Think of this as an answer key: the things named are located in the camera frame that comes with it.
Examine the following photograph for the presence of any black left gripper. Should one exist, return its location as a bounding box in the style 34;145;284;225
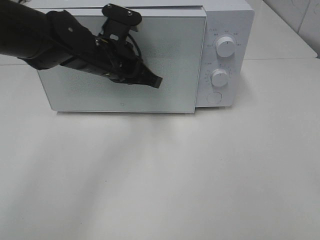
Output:
46;3;163;89

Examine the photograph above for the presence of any white microwave door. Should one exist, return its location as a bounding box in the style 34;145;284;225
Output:
38;8;206;113

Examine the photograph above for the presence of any round white door button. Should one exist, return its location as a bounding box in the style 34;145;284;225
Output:
206;92;222;105

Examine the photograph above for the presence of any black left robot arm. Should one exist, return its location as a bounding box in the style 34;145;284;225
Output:
0;0;162;88

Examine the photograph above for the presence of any white microwave oven body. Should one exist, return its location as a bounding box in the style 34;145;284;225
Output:
37;0;256;116

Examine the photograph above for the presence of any lower white microwave knob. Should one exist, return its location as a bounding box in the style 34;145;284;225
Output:
210;68;229;87

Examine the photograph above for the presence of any white microwave knob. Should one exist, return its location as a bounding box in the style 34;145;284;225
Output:
215;36;236;58
210;68;229;87

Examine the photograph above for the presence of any upper white microwave knob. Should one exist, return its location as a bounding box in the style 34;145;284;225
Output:
215;36;236;58

